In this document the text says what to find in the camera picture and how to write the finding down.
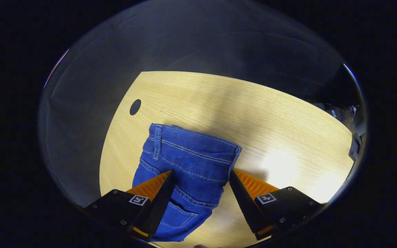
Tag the black plastic holder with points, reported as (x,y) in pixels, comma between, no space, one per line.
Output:
(355,147)

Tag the black backdrop cloth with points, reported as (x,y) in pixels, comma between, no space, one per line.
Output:
(184,41)

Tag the blue denim jeans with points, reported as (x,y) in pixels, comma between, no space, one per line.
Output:
(191,162)

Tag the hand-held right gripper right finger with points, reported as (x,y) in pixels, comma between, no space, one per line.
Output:
(246,210)

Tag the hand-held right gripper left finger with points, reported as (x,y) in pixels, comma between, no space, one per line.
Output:
(159,206)

